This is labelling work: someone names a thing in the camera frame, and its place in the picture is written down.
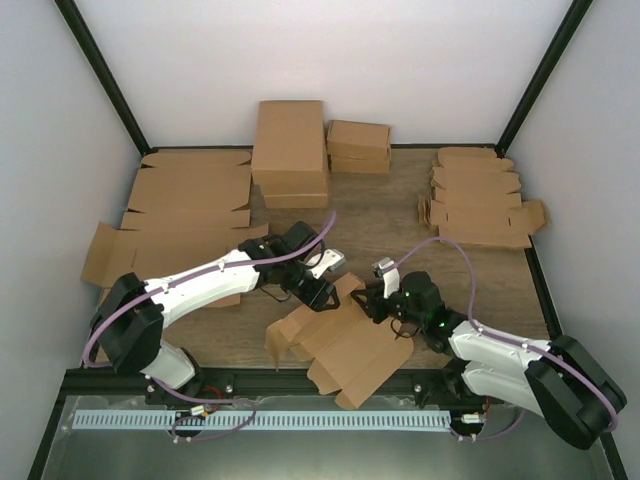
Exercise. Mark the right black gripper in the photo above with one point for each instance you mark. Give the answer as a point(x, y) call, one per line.
point(375, 303)

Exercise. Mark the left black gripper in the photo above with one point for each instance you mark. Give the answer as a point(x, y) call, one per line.
point(315, 297)

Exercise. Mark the small cardboard box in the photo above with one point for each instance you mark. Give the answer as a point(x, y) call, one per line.
point(365, 165)
point(349, 355)
point(358, 140)

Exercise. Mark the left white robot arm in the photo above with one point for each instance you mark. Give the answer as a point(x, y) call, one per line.
point(129, 324)

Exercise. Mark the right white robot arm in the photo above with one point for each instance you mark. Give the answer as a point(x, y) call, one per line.
point(557, 380)

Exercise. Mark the large folded cardboard box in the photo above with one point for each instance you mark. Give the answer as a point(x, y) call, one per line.
point(289, 152)

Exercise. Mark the small folded cardboard box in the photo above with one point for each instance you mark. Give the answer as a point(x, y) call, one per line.
point(358, 140)

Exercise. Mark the stack of flat cardboard blanks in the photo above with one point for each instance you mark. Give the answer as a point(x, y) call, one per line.
point(474, 198)

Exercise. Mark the large flat cardboard sheet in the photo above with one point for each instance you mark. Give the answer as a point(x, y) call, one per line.
point(186, 208)

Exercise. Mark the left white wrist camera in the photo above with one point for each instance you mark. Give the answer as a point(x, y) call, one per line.
point(328, 260)

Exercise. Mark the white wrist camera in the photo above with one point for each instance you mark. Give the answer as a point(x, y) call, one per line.
point(328, 260)
point(386, 270)

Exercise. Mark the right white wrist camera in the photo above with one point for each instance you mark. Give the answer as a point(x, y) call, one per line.
point(386, 270)

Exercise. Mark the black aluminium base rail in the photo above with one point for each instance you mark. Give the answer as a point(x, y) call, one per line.
point(425, 387)

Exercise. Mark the light blue cable duct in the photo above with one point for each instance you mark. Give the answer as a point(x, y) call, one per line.
point(420, 421)

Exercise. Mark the right black frame post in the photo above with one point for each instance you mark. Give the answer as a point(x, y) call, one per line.
point(561, 39)

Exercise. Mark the black frame post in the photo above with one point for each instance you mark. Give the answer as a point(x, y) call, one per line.
point(81, 32)
point(561, 39)

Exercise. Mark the left black frame post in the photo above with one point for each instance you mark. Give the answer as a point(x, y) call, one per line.
point(81, 32)

